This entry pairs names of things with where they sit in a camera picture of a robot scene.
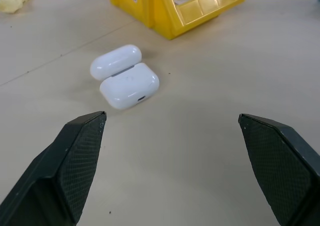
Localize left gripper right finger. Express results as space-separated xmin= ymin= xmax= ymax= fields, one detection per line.
xmin=238 ymin=113 xmax=320 ymax=226

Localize white earbud charging case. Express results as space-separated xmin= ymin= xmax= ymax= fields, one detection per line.
xmin=89 ymin=44 xmax=160 ymax=111

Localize yellow plastic tray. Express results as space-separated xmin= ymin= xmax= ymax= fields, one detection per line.
xmin=106 ymin=0 xmax=247 ymax=41

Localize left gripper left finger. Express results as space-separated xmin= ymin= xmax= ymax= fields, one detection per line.
xmin=0 ymin=110 xmax=108 ymax=226

